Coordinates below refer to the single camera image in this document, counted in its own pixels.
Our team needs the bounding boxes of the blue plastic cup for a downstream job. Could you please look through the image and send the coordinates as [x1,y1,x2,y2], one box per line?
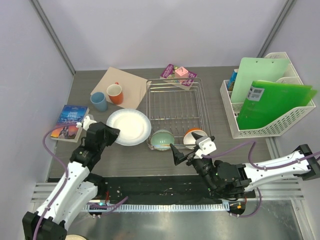
[90,92,108,112]

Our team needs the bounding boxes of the metal wire dish rack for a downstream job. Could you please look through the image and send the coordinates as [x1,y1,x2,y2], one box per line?
[145,77,212,149]

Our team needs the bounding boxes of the orange ceramic mug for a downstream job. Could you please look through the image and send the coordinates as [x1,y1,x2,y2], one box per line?
[106,82,124,105]

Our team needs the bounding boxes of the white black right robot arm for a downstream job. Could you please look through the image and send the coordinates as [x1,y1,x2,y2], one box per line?
[170,133,320,201]

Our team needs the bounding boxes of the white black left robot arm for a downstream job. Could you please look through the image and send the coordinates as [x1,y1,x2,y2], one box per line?
[22,116,120,240]

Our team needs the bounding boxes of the orange white ceramic bowl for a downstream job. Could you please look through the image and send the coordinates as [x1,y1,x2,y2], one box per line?
[183,128,207,150]

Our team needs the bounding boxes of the green ceramic bowl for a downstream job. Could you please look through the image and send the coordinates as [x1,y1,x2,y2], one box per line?
[150,129,175,151]

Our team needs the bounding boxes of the blue Jane Eyre book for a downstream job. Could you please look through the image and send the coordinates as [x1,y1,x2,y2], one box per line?
[50,105,90,143]

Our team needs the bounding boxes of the blue white carton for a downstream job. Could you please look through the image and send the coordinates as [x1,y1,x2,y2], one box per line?
[226,69,239,91]

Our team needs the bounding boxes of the pink cube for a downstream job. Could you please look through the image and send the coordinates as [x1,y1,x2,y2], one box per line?
[174,66,189,78]

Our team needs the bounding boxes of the purple paperback book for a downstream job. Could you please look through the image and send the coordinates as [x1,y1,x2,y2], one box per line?
[160,64,198,90]

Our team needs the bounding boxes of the bright green plastic folder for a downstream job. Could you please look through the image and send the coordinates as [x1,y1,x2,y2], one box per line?
[236,80,318,130]

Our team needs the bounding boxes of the white plastic file organizer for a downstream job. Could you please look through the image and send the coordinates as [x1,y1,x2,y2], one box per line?
[220,52,316,139]

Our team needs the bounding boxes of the light green clipboard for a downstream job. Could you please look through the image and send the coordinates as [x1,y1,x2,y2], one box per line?
[230,57,290,103]

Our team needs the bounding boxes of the cream round plate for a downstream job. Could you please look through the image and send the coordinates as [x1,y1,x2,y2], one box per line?
[65,234,87,240]

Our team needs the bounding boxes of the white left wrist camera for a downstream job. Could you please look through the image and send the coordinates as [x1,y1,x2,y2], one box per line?
[75,114,97,131]

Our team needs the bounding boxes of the white slotted cable duct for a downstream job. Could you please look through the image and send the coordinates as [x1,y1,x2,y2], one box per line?
[84,202,230,213]

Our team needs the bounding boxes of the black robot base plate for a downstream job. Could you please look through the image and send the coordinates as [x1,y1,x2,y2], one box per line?
[48,174,256,204]

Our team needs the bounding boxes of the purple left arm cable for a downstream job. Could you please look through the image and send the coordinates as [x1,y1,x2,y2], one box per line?
[32,123,130,240]

